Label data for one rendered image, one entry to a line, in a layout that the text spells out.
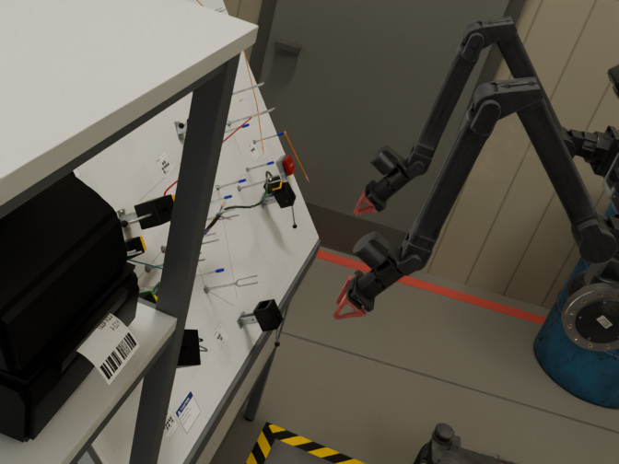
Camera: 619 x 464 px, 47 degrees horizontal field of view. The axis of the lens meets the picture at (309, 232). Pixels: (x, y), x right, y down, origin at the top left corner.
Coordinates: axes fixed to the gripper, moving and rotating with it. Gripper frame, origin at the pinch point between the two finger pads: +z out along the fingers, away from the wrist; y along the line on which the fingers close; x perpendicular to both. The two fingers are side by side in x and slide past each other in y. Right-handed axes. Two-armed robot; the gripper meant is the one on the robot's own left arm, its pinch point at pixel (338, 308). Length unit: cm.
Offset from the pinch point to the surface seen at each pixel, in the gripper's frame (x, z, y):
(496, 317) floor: 135, 44, -174
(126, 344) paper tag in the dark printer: -48, -28, 81
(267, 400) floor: 44, 95, -68
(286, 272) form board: -5.9, 20.1, -29.6
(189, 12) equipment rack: -66, -55, 66
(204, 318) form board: -24.1, 17.8, 13.2
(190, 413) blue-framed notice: -15.6, 24.0, 33.0
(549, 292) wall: 154, 21, -196
